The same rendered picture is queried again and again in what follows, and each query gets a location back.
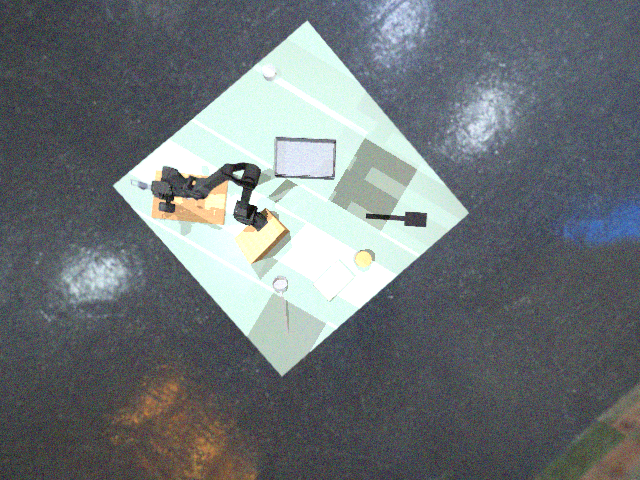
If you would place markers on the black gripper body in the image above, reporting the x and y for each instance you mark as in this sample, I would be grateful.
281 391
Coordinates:
168 206

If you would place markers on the grey saucepan with thin handle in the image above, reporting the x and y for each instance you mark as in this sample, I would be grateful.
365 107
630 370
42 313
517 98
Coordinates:
279 284

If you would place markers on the white cylinder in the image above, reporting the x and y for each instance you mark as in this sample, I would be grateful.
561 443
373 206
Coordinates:
269 72

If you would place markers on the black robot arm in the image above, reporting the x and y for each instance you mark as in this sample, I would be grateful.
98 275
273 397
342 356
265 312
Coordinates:
244 212

